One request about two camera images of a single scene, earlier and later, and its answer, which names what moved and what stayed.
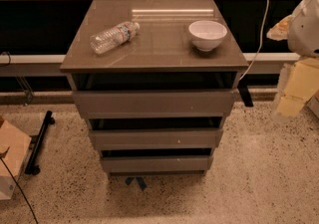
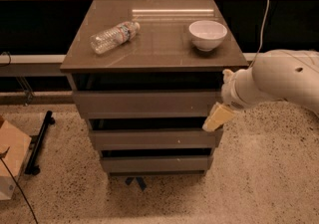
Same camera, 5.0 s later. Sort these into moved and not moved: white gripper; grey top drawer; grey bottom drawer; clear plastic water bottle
Moved: white gripper
Not moved: clear plastic water bottle; grey top drawer; grey bottom drawer
